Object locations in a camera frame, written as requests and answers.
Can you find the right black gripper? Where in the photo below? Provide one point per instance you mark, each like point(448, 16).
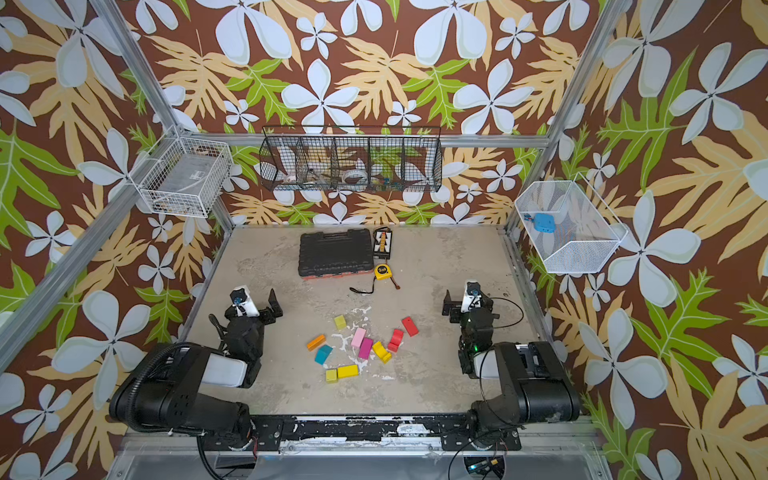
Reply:
point(466, 312)

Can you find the red arch block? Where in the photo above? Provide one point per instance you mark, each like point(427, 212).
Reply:
point(396, 340)

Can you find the yellow arch block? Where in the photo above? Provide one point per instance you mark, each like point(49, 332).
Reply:
point(381, 352)

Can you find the magenta block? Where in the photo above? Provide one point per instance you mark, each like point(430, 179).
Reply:
point(365, 348)

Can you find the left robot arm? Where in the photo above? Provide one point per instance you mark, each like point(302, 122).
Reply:
point(162, 394)

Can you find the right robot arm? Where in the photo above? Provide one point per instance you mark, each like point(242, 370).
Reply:
point(534, 387)

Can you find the orange bar block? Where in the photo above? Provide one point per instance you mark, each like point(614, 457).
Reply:
point(317, 343)

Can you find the lime cube block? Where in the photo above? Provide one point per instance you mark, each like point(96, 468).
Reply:
point(340, 322)

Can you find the teal block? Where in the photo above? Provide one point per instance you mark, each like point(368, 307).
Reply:
point(323, 354)

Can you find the light pink block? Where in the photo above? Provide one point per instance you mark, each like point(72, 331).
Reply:
point(358, 337)

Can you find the yellow rectangular block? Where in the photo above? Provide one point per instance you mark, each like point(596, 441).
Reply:
point(347, 371)

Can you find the black tool case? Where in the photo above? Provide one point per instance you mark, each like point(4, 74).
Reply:
point(334, 254)

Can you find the yellow tape measure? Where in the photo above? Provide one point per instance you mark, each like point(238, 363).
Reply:
point(381, 272)

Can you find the small black bit holder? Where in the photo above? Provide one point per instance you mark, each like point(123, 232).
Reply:
point(382, 246)

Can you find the blue object in basket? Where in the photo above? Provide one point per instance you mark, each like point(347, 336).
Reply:
point(541, 222)

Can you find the white mesh basket right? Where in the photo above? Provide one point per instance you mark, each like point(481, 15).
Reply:
point(588, 231)

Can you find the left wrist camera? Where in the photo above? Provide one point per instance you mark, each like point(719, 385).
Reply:
point(242, 302)

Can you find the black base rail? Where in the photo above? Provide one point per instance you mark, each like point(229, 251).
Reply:
point(444, 431)

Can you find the black wire basket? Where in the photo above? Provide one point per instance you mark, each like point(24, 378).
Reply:
point(353, 158)

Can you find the white wire basket left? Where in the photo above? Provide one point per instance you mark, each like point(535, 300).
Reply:
point(182, 175)

